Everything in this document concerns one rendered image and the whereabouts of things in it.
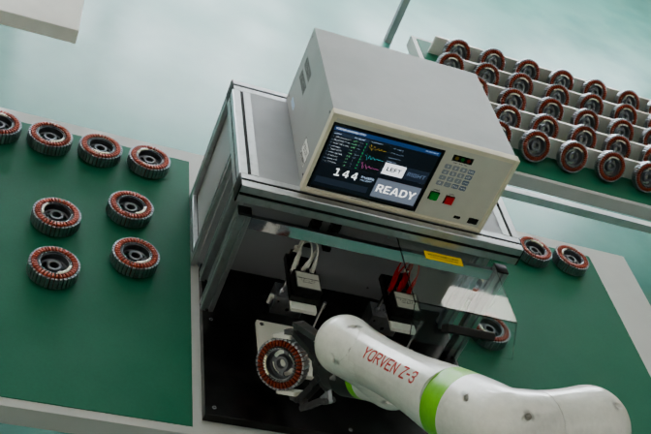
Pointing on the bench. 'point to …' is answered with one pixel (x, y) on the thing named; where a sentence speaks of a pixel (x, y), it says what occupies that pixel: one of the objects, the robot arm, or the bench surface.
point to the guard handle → (468, 332)
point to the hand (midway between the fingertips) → (284, 362)
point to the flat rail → (325, 238)
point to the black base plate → (222, 314)
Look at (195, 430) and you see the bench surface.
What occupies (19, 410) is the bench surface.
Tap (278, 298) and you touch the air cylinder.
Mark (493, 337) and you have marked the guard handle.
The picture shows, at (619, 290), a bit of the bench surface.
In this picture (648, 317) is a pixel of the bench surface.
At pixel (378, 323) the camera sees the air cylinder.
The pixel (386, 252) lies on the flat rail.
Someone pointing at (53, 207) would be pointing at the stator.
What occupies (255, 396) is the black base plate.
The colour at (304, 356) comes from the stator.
